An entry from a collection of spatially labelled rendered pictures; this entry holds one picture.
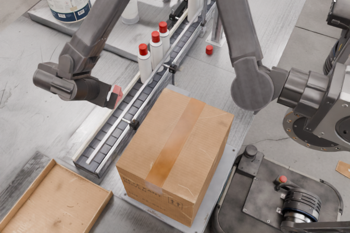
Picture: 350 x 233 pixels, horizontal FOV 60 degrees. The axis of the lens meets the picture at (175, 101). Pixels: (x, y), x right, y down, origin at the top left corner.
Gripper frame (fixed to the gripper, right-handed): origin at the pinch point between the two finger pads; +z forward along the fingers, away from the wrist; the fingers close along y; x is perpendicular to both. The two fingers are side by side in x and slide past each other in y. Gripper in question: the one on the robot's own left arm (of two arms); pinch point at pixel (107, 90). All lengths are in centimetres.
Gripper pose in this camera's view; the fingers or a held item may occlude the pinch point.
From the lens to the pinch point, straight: 93.8
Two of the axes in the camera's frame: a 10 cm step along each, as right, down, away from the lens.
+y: -9.0, -3.4, 2.6
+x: -3.2, 9.4, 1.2
